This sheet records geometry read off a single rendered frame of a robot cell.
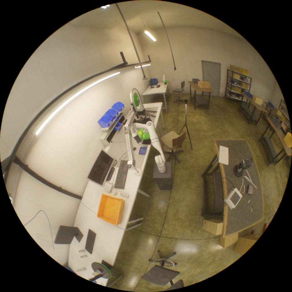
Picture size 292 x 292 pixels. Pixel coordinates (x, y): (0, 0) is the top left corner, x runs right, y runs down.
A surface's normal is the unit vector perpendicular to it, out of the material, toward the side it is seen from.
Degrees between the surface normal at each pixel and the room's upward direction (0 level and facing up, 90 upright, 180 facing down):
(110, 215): 0
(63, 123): 90
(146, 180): 0
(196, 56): 90
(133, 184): 0
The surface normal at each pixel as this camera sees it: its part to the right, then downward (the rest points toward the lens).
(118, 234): -0.25, -0.61
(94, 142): 0.93, 0.05
